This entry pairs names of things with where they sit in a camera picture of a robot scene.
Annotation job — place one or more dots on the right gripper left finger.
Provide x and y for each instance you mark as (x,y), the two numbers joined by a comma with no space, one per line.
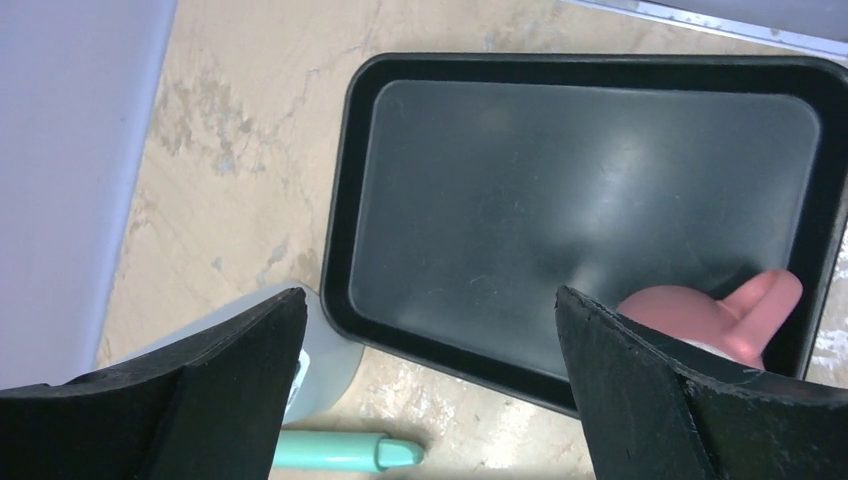
(209,406)

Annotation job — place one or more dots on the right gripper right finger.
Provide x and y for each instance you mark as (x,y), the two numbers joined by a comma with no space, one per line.
(653,407)

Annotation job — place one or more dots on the pink mug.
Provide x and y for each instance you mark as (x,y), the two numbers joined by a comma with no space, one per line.
(738,327)

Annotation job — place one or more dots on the black tray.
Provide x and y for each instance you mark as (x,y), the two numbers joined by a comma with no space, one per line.
(470,187)

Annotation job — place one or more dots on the green toy microphone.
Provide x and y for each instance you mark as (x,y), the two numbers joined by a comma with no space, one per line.
(344,451)

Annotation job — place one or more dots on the aluminium frame rail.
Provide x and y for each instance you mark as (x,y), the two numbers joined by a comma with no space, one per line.
(812,27)

